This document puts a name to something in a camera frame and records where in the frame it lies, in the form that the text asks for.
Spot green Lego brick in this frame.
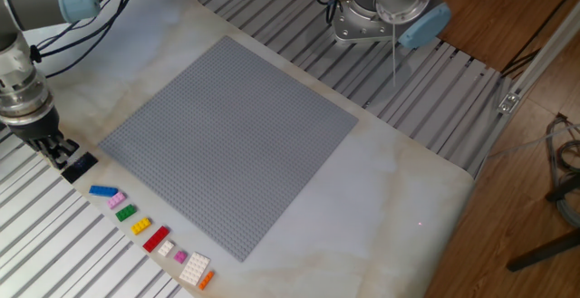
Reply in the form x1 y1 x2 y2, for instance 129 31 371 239
114 203 138 223

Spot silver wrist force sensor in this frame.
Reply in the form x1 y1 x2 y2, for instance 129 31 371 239
0 69 55 128

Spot light pink Lego brick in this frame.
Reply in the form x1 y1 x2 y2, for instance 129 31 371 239
106 191 127 210

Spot yellow Lego brick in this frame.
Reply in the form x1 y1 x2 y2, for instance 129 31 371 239
130 216 152 236

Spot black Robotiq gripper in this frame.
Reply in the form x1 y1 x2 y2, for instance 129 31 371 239
7 107 81 170

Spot large white Lego plate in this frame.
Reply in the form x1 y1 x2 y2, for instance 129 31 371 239
178 251 212 287

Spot red Lego brick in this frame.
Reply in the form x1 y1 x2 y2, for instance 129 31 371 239
141 225 170 254

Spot blue Lego brick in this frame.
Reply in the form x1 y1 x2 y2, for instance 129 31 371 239
88 185 120 198

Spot aluminium frame bar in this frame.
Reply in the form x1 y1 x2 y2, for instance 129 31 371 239
497 0 580 116

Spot thin white cable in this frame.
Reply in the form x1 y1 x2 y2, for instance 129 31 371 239
487 123 580 159

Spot black Lego plate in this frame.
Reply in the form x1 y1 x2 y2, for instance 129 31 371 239
61 151 99 185

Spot grey Lego baseplate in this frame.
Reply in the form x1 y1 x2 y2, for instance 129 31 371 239
97 34 359 263

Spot orange Lego brick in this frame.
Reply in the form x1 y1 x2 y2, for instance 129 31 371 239
198 270 216 291

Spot grey coiled cable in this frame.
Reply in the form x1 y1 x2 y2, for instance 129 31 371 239
546 111 580 229

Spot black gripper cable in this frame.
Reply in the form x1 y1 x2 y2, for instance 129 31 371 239
30 0 145 80

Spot black floor cables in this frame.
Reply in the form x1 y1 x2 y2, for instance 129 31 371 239
500 0 580 80

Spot glossy marble pattern mat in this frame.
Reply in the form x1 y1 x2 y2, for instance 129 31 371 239
0 0 476 298

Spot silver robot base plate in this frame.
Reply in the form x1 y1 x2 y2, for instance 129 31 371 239
330 0 404 44

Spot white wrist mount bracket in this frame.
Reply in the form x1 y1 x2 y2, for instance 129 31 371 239
0 34 38 91

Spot black stand leg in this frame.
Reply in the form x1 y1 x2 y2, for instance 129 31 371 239
506 184 580 273

